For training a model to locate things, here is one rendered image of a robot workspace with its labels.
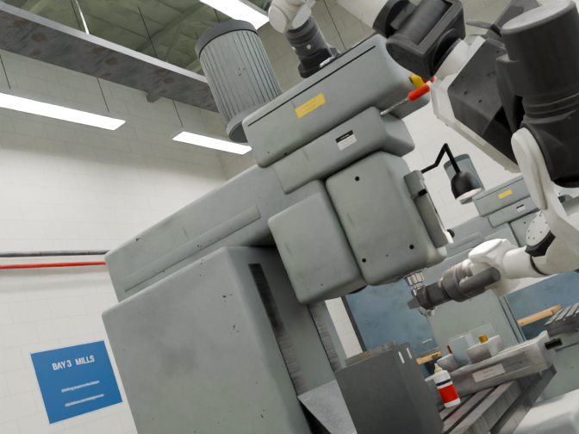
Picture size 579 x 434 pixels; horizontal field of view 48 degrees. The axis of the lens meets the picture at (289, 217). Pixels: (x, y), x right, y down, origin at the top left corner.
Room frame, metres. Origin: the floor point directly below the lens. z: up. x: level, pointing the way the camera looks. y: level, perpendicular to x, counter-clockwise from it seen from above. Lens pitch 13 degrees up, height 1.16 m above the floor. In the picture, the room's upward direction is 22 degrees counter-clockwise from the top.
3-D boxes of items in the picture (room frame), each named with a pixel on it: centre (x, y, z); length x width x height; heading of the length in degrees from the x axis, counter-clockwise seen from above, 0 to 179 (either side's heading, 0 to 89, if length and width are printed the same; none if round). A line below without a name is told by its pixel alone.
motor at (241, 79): (1.84, -0.02, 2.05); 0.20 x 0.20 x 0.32
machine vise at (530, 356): (1.86, -0.34, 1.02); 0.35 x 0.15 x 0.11; 62
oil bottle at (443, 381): (1.74, -0.21, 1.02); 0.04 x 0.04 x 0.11
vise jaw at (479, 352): (1.85, -0.36, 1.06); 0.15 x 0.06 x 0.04; 152
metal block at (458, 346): (1.88, -0.31, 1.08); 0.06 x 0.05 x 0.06; 152
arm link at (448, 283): (1.67, -0.31, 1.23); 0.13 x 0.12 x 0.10; 133
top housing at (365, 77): (1.74, -0.23, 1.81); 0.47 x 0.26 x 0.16; 64
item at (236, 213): (1.95, 0.21, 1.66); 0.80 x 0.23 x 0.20; 64
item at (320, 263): (1.82, -0.07, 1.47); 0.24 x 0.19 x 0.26; 154
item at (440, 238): (1.69, -0.34, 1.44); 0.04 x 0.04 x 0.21; 64
